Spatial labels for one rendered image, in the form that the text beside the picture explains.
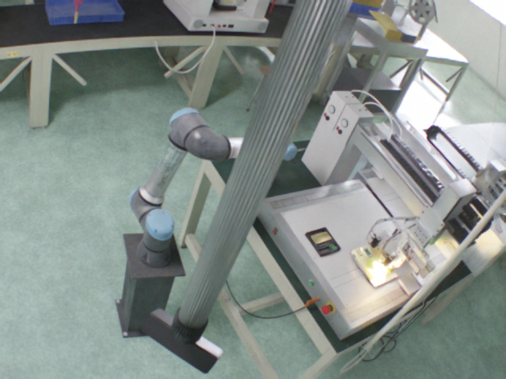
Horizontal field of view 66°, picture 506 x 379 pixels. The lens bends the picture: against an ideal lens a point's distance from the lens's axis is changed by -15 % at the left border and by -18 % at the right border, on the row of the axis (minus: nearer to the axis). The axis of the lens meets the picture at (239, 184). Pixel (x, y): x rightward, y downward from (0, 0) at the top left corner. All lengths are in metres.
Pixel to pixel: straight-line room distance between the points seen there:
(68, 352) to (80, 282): 0.46
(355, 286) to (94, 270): 1.48
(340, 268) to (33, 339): 1.57
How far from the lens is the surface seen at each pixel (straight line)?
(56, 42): 3.16
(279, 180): 2.34
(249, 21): 3.74
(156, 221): 1.83
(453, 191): 1.73
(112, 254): 2.74
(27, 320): 2.48
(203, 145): 1.64
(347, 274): 1.93
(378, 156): 2.06
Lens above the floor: 2.19
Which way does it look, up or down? 40 degrees down
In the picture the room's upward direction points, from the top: 22 degrees clockwise
